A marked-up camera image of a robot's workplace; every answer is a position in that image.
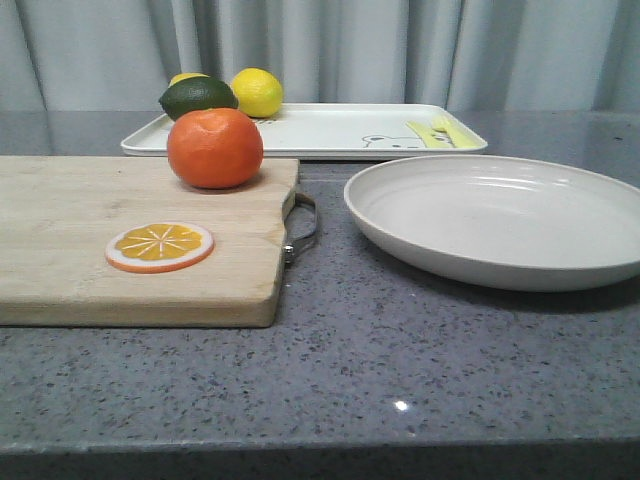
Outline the orange mandarin fruit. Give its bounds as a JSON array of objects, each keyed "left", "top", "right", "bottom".
[{"left": 167, "top": 108, "right": 263, "bottom": 189}]

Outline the white round plate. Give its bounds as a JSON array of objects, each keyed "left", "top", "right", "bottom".
[{"left": 344, "top": 154, "right": 639, "bottom": 292}]

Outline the white rectangular tray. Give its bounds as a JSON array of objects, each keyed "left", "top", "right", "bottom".
[{"left": 120, "top": 102, "right": 489, "bottom": 161}]

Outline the yellow lemon right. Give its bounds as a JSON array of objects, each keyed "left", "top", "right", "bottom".
[{"left": 231, "top": 68, "right": 284, "bottom": 118}]

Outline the yellow plastic fork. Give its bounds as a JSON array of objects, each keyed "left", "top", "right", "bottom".
[{"left": 431, "top": 116, "right": 476, "bottom": 148}]

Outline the orange slice piece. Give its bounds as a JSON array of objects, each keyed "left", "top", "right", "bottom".
[{"left": 105, "top": 222, "right": 215, "bottom": 274}]

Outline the green lime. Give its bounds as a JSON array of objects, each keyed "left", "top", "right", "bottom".
[{"left": 159, "top": 76, "right": 239, "bottom": 120}]

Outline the yellow lemon behind lime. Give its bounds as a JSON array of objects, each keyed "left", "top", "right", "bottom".
[{"left": 169, "top": 72, "right": 207, "bottom": 86}]

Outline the wooden cutting board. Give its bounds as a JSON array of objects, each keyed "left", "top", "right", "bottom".
[{"left": 1, "top": 156, "right": 299, "bottom": 327}]

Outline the grey curtain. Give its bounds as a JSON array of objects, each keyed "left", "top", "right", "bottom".
[{"left": 1, "top": 1, "right": 639, "bottom": 112}]

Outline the metal cutting board handle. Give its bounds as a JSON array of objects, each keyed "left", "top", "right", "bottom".
[{"left": 282, "top": 192, "right": 320, "bottom": 265}]

